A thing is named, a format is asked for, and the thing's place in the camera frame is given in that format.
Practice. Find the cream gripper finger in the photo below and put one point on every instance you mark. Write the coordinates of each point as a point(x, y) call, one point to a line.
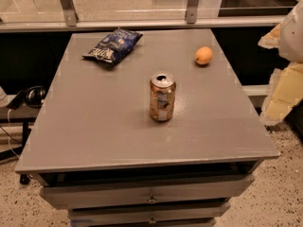
point(285, 91)
point(271, 39)

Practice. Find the blue chip bag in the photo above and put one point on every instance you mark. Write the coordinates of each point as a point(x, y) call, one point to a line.
point(115, 46)

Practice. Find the black headphones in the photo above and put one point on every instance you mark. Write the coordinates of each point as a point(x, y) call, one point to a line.
point(33, 97)

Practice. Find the grey drawer cabinet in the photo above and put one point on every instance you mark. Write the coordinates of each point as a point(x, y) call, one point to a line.
point(95, 125)

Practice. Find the top grey drawer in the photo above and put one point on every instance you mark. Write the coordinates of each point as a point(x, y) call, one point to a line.
point(150, 192)

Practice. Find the grey drawer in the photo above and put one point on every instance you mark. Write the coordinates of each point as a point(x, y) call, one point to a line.
point(150, 192)
point(150, 215)

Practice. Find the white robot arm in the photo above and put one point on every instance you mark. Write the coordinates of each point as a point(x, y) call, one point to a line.
point(291, 35)

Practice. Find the orange soda can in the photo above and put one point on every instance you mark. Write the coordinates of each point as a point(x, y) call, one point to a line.
point(163, 88)

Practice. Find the orange fruit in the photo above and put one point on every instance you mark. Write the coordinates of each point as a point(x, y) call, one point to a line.
point(203, 55)

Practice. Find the metal railing frame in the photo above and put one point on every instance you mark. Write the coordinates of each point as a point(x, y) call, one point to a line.
point(90, 15)

